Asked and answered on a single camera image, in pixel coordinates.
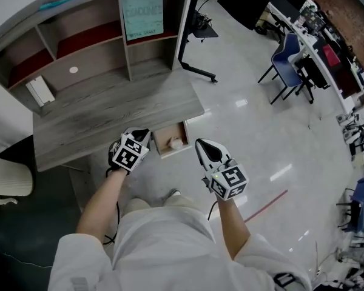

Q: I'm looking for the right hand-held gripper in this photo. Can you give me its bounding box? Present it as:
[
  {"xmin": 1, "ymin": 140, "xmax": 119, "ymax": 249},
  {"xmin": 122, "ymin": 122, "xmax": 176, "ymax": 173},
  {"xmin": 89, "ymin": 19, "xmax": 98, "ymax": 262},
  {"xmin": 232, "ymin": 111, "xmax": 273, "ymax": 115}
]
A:
[{"xmin": 195, "ymin": 138, "xmax": 249, "ymax": 200}]

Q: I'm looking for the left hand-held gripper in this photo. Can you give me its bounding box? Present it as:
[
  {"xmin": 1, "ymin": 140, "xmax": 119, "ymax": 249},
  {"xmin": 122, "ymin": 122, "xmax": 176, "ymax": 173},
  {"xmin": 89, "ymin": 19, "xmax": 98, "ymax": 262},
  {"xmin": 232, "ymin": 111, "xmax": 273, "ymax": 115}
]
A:
[{"xmin": 108, "ymin": 127, "xmax": 152, "ymax": 175}]

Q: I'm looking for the wooden drawer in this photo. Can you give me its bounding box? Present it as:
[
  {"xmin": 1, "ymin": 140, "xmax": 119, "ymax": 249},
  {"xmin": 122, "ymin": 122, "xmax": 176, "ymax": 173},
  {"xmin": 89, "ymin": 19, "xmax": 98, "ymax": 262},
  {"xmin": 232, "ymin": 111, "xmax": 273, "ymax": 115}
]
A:
[{"xmin": 153, "ymin": 121, "xmax": 192, "ymax": 159}]

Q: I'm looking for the person's right forearm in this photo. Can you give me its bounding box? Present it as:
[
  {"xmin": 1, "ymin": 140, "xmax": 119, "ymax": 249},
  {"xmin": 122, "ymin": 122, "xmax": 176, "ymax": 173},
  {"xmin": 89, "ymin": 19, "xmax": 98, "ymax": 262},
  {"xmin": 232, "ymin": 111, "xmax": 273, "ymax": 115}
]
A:
[{"xmin": 215, "ymin": 197, "xmax": 251, "ymax": 262}]

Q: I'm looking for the person's left forearm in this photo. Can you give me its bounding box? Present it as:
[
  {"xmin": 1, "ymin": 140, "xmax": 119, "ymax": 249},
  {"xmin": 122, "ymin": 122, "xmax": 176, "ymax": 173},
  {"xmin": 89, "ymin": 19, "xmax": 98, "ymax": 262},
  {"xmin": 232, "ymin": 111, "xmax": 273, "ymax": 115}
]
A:
[{"xmin": 75, "ymin": 168, "xmax": 129, "ymax": 244}]

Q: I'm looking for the grey wooden hutch desk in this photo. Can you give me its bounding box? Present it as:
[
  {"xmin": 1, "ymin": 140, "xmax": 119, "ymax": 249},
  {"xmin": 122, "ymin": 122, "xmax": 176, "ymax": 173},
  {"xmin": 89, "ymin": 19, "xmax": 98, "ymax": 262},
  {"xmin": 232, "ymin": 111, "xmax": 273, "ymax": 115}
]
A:
[{"xmin": 0, "ymin": 0, "xmax": 206, "ymax": 173}]

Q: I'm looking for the person's right white shoe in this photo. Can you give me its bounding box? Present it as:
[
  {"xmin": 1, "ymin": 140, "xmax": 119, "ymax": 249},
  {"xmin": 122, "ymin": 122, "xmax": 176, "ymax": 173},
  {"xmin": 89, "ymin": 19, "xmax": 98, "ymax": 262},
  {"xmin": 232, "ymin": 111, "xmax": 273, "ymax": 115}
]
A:
[{"xmin": 163, "ymin": 188, "xmax": 182, "ymax": 204}]

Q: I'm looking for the person's white shirt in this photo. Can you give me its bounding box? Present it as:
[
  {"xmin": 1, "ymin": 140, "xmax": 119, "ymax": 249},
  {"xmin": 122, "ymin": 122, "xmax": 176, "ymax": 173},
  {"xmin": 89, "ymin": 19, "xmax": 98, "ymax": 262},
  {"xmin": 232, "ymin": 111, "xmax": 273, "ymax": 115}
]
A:
[{"xmin": 48, "ymin": 206, "xmax": 313, "ymax": 291}]

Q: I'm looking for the white box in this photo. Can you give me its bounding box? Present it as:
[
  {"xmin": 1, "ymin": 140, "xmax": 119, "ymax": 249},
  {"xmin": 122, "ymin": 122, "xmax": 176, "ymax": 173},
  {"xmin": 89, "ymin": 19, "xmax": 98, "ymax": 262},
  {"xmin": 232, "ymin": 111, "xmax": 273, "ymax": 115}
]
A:
[{"xmin": 25, "ymin": 75, "xmax": 56, "ymax": 107}]

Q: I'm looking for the blue chair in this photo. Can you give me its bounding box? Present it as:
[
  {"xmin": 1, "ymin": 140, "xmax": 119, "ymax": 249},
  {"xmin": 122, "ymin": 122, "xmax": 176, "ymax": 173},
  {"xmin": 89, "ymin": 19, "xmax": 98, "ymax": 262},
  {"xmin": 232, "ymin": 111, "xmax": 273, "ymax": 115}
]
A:
[{"xmin": 257, "ymin": 32, "xmax": 306, "ymax": 105}]

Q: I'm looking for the teal poster board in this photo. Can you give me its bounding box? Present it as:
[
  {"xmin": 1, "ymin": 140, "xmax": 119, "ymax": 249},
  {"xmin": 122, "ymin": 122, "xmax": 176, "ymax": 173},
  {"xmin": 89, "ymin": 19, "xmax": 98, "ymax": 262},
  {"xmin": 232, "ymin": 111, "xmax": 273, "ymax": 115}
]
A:
[{"xmin": 121, "ymin": 0, "xmax": 164, "ymax": 41}]

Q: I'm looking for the black office chair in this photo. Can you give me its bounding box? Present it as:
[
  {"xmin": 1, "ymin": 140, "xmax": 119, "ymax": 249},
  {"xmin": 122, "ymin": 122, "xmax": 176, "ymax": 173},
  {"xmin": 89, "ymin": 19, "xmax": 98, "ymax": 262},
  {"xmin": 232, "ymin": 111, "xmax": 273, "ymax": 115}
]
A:
[{"xmin": 294, "ymin": 56, "xmax": 331, "ymax": 104}]

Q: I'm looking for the dark green rug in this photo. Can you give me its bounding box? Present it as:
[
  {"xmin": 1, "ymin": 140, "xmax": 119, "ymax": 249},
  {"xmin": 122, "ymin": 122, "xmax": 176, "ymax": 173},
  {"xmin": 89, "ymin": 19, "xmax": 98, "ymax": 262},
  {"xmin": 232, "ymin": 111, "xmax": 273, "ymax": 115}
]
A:
[{"xmin": 0, "ymin": 133, "xmax": 119, "ymax": 291}]

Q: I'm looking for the white ribbed armchair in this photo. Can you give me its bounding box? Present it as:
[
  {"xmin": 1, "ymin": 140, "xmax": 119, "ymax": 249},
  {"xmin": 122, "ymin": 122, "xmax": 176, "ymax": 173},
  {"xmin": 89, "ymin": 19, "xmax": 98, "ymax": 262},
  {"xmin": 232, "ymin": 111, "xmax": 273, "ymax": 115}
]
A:
[{"xmin": 0, "ymin": 153, "xmax": 36, "ymax": 212}]

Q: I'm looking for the long white desk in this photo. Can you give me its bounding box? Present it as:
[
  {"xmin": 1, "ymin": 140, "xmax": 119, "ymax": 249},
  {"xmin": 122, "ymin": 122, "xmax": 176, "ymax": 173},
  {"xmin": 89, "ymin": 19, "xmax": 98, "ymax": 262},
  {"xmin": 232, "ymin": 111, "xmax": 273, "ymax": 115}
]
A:
[{"xmin": 268, "ymin": 1, "xmax": 364, "ymax": 115}]

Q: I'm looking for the teal strip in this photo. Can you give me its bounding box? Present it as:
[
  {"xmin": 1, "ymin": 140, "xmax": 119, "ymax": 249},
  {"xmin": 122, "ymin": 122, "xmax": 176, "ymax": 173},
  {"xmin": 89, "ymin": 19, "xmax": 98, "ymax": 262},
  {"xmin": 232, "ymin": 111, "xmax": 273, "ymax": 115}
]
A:
[{"xmin": 38, "ymin": 0, "xmax": 83, "ymax": 11}]

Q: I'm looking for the blue table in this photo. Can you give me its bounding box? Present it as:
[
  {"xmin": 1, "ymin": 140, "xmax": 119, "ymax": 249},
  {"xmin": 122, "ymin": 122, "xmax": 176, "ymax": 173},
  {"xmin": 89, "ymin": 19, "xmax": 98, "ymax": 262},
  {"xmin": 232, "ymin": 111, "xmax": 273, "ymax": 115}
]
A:
[{"xmin": 336, "ymin": 177, "xmax": 364, "ymax": 233}]

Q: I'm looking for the red bag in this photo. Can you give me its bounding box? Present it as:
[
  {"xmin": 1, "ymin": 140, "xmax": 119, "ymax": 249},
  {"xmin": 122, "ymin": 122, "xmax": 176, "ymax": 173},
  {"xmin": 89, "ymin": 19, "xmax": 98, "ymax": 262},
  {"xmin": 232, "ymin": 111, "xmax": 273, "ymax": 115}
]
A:
[{"xmin": 322, "ymin": 44, "xmax": 342, "ymax": 67}]

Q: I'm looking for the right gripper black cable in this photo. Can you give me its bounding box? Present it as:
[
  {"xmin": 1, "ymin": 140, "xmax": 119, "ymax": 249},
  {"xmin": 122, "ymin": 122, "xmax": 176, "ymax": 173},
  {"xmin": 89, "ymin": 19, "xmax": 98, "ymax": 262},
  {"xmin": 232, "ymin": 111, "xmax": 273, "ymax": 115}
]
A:
[{"xmin": 206, "ymin": 201, "xmax": 219, "ymax": 221}]

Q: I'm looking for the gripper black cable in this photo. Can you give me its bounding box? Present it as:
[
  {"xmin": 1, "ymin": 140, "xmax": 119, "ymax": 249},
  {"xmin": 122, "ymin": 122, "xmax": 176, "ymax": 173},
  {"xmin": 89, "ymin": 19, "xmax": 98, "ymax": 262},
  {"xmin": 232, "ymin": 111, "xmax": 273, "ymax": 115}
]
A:
[
  {"xmin": 206, "ymin": 201, "xmax": 219, "ymax": 221},
  {"xmin": 103, "ymin": 201, "xmax": 121, "ymax": 245}
]

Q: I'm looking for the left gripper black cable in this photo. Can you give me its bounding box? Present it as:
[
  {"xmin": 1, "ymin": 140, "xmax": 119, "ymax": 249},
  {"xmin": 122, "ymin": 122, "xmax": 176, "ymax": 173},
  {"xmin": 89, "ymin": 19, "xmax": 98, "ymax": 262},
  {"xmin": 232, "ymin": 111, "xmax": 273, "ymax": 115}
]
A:
[{"xmin": 103, "ymin": 201, "xmax": 121, "ymax": 245}]

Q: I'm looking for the black standing desk frame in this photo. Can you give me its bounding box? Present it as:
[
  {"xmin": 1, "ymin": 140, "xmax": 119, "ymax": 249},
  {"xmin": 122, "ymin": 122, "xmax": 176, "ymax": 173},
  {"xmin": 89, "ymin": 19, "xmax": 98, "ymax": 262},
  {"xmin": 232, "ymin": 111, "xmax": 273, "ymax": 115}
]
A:
[{"xmin": 177, "ymin": 0, "xmax": 218, "ymax": 83}]

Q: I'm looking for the black equipment base plate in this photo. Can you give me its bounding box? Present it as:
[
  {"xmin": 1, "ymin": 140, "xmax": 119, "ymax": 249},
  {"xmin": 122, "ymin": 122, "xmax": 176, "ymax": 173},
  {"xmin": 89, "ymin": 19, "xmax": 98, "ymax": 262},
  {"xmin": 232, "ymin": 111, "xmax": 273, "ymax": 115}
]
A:
[{"xmin": 192, "ymin": 10, "xmax": 220, "ymax": 39}]

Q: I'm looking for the black strap buckle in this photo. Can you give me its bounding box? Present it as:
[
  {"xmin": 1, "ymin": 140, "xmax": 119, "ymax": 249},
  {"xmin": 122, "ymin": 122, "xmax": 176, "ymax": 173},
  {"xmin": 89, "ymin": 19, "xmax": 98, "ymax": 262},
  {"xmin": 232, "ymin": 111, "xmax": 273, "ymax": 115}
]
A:
[{"xmin": 272, "ymin": 272, "xmax": 295, "ymax": 289}]

